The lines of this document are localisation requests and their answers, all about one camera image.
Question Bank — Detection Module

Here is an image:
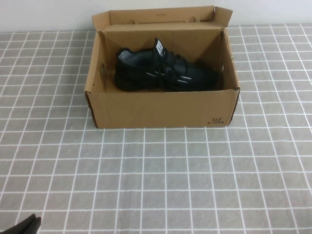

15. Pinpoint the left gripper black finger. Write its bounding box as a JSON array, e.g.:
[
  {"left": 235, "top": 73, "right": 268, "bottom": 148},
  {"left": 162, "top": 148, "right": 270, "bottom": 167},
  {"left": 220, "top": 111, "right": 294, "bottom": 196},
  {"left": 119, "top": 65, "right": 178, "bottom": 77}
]
[
  {"left": 30, "top": 215, "right": 42, "bottom": 234},
  {"left": 14, "top": 213, "right": 37, "bottom": 234}
]

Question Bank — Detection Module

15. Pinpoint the black knit sneaker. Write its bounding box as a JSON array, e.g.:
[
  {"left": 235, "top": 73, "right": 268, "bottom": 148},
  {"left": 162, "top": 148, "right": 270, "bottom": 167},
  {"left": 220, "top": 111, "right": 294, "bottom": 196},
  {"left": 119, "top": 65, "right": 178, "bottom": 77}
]
[{"left": 114, "top": 38, "right": 218, "bottom": 93}]

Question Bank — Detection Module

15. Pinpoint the brown cardboard shoe box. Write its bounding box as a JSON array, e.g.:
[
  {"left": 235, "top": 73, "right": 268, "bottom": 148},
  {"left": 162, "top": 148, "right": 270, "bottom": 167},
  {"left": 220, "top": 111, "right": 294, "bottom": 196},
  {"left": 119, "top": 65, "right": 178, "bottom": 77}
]
[{"left": 84, "top": 5, "right": 241, "bottom": 129}]

